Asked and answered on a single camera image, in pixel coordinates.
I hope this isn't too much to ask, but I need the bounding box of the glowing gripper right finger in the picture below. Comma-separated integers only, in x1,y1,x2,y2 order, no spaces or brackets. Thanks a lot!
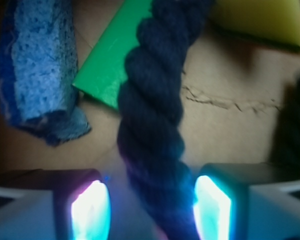
193,163,300,240

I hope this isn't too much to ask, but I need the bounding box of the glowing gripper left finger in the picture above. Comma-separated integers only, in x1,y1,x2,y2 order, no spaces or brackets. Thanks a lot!
0,169,111,240

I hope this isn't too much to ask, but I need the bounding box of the dark blue twisted rope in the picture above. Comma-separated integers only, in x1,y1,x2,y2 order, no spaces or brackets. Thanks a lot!
116,0,300,240

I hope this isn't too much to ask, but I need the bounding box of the green flat block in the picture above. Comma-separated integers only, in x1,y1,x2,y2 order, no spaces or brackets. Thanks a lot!
72,0,152,110

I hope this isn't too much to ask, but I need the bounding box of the blue sponge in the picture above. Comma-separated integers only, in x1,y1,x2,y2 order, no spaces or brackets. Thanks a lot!
0,0,91,146

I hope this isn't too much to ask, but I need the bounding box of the yellow sponge with green back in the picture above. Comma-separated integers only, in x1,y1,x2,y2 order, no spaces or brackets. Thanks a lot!
210,0,300,51

